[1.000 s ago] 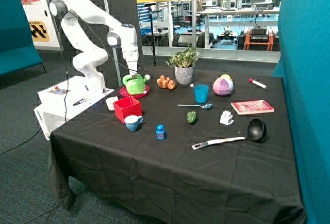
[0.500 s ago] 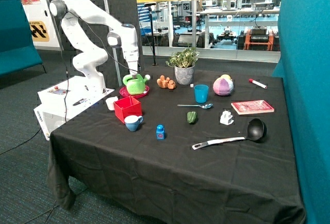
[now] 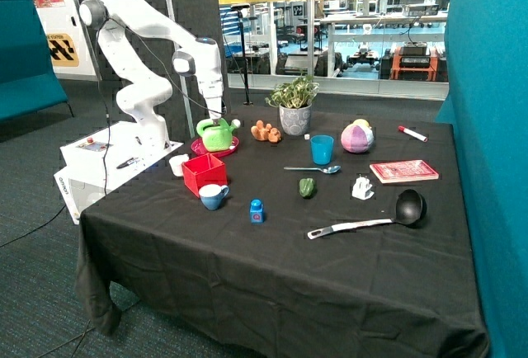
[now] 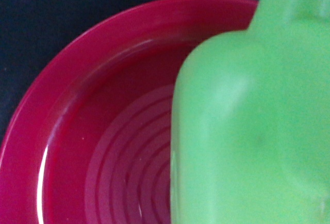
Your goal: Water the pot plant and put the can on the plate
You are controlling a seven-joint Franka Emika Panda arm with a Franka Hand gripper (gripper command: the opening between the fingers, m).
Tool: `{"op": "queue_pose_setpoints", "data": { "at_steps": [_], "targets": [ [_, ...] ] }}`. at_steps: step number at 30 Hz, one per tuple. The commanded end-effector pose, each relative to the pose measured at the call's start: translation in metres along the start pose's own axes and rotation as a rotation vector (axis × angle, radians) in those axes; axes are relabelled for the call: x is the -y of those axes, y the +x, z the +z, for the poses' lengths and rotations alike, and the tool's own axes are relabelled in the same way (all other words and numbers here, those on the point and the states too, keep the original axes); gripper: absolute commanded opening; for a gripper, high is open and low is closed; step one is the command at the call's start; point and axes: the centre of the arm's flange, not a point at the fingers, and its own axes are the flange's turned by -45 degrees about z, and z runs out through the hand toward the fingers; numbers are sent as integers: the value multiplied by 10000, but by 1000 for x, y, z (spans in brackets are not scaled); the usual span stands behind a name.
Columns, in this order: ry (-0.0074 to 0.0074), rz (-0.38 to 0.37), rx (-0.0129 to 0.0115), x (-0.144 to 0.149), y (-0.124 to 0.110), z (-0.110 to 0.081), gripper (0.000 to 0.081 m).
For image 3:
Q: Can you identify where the small white cup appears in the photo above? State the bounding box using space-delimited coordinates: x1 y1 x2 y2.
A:
169 153 190 177

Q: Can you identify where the green toy bell pepper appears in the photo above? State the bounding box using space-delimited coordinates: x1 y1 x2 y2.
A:
299 178 317 199

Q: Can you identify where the black ladle with metal handle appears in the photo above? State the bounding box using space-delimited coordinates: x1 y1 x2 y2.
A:
307 189 427 239

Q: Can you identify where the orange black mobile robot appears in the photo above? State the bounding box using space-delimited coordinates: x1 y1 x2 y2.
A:
389 42 438 82

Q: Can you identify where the red book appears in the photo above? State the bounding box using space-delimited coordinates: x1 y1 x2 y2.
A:
370 160 440 184

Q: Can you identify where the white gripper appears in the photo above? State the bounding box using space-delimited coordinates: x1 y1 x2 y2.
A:
199 81 224 124

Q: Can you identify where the pink purple soft ball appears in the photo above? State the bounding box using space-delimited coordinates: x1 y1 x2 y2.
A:
341 119 375 153

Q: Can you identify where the white power adapter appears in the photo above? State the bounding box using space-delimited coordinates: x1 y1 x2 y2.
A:
351 175 374 200

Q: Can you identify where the pink plastic plate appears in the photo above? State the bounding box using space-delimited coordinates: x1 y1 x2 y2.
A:
191 136 239 158

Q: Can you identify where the teal partition panel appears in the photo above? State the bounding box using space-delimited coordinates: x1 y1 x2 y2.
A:
437 0 527 357

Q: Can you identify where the red plastic box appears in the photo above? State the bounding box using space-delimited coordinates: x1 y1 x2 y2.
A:
182 153 228 197

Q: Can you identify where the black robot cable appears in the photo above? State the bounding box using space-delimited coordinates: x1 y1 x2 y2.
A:
95 17 228 196

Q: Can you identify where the metal spoon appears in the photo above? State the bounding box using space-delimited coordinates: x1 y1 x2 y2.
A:
284 165 341 174

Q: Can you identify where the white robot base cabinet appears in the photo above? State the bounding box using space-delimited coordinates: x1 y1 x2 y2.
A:
54 121 182 224

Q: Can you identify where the black tablecloth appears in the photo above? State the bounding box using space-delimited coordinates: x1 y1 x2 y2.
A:
75 106 491 357

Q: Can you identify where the blue teacup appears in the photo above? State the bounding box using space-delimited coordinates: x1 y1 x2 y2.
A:
199 184 229 210

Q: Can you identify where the teal sofa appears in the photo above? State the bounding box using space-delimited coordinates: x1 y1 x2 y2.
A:
0 0 68 120

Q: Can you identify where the blue plastic cup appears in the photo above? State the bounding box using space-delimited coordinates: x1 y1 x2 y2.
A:
310 134 334 165

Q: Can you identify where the potted plant in grey pot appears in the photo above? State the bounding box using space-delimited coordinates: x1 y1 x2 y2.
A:
265 75 319 136

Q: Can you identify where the yellow black warning sign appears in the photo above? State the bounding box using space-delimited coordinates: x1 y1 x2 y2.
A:
46 33 79 68

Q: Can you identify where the blue toy block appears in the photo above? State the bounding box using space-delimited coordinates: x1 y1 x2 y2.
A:
249 199 264 224

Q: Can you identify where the green toy watering can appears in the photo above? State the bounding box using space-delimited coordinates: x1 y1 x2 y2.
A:
196 118 241 152

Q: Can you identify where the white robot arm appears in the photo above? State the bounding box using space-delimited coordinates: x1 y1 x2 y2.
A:
79 0 224 150

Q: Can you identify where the red whiteboard marker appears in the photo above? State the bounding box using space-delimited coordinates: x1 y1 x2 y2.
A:
398 125 428 142

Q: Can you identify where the orange plush toy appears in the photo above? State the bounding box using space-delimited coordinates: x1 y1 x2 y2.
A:
251 120 281 144

